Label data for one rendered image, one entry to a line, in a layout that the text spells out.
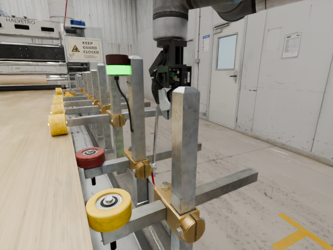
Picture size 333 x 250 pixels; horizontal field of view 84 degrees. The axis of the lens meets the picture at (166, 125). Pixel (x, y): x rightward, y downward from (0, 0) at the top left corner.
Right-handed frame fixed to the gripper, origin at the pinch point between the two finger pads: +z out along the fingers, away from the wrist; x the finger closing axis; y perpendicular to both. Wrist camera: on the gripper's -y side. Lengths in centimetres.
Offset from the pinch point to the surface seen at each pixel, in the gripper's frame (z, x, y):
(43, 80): -3, -47, -258
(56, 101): 4, -30, -80
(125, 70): -12.7, -11.6, -1.0
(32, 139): 11, -38, -31
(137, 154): 11.6, -9.1, -2.1
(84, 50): -42, 9, -255
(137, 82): -9.6, -7.9, -2.1
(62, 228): 11.0, -29.2, 19.6
